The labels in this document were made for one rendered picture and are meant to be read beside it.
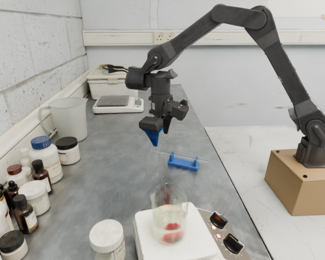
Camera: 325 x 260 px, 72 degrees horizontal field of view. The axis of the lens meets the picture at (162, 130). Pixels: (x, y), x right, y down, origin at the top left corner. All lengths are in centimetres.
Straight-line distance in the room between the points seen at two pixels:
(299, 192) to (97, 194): 49
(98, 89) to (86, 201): 88
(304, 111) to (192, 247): 38
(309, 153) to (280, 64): 22
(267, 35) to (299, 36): 141
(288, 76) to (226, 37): 119
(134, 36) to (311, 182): 137
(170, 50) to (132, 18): 112
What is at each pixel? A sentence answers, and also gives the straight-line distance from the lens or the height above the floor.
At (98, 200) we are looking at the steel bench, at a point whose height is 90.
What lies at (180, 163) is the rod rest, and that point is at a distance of 73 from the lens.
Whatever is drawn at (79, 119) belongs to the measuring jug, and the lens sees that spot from 90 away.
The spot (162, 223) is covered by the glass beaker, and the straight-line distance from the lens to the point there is 37.
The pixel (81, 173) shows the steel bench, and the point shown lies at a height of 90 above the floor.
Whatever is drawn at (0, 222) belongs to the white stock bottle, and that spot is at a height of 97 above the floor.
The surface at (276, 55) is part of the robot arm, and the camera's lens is 58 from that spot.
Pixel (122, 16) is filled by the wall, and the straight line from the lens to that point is 172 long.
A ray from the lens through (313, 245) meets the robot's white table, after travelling 61.
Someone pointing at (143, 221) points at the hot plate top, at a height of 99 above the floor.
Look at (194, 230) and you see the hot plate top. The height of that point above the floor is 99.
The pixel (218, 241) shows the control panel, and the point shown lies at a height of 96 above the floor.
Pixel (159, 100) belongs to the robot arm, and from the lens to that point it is 65.
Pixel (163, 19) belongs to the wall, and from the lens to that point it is 171.
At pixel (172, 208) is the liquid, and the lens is 42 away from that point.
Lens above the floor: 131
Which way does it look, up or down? 25 degrees down
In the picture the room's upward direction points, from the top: straight up
